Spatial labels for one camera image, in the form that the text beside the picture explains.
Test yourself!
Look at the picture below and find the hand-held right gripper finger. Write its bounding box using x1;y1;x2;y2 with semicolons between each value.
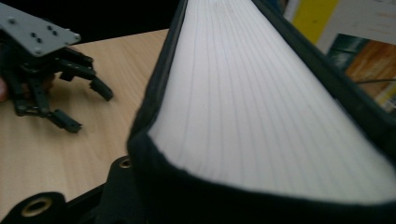
99;157;148;224

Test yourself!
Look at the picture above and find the black book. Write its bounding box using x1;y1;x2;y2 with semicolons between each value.
126;0;396;224

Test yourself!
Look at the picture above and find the yellow book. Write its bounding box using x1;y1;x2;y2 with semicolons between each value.
290;0;396;113

